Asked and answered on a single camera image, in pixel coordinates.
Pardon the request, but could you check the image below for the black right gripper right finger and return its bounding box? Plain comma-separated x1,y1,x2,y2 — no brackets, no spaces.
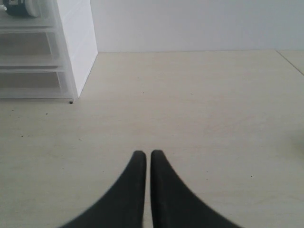
150,150,239,228

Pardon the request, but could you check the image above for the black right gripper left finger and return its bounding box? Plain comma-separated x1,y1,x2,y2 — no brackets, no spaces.
62,151,146,228

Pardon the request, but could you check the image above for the white teal medicine bottle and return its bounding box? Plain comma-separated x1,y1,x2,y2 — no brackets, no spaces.
3,0,40,18

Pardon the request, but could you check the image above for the clear bottom wide drawer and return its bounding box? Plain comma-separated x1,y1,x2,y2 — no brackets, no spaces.
0,69,74,98

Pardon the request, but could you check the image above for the clear wide drawer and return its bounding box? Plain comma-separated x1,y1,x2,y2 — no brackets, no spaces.
0,31,64,68
0,69,74,98

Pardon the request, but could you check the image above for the white plastic drawer cabinet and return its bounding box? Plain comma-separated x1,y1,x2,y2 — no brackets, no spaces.
0,0,98,102

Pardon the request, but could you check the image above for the clear middle wide drawer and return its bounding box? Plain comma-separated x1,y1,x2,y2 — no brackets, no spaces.
0,31,64,68

